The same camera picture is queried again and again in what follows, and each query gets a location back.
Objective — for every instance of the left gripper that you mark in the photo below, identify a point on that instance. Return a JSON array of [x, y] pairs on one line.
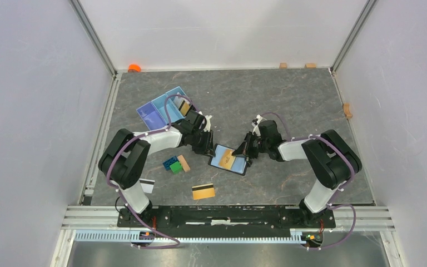
[[208, 148]]

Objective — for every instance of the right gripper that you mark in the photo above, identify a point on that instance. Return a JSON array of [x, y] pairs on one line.
[[245, 147]]

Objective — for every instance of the gold patterned credit card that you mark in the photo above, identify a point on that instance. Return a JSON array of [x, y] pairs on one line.
[[227, 160]]

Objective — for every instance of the black card holder wallet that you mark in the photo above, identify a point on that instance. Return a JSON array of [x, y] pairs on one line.
[[240, 165]]

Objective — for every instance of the silver credit card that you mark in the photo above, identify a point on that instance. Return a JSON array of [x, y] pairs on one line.
[[147, 185]]

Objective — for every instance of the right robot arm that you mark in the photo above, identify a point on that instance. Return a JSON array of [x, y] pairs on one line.
[[332, 160]]

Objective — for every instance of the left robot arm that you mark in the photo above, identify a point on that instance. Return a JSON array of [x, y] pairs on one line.
[[123, 160]]

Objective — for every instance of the light blue bin with cards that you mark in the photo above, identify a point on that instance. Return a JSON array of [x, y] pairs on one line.
[[178, 91]]

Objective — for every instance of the green toy brick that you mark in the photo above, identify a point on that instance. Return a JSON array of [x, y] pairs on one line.
[[176, 167]]

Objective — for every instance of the blue toy brick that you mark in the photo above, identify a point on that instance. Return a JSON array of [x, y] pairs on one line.
[[169, 162]]

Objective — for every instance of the light blue middle bin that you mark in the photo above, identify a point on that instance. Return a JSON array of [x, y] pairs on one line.
[[166, 107]]

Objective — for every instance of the purple plastic bin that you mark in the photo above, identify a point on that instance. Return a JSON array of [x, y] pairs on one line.
[[151, 116]]

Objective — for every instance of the orange round object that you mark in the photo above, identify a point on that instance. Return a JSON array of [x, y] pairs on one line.
[[134, 68]]

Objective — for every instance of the wooden arch block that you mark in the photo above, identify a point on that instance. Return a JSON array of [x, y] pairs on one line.
[[347, 111]]

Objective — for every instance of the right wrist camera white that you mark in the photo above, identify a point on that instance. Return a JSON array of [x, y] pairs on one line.
[[255, 124]]

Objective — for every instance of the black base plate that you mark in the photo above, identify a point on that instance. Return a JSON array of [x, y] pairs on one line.
[[226, 221]]

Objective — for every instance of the aluminium frame rail left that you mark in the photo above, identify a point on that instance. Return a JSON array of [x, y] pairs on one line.
[[66, 238]]

